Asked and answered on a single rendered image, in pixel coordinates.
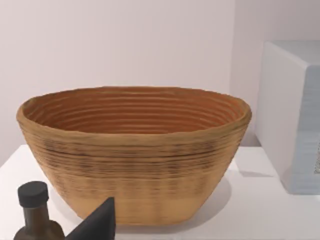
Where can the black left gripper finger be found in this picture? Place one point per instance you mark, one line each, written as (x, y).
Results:
(102, 222)

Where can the dark olive bottle black cap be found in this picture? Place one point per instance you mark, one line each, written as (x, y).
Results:
(35, 215)

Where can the brown woven basket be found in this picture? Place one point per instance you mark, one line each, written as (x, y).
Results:
(140, 160)

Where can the pale microwave oven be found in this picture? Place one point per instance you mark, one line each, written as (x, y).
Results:
(292, 112)

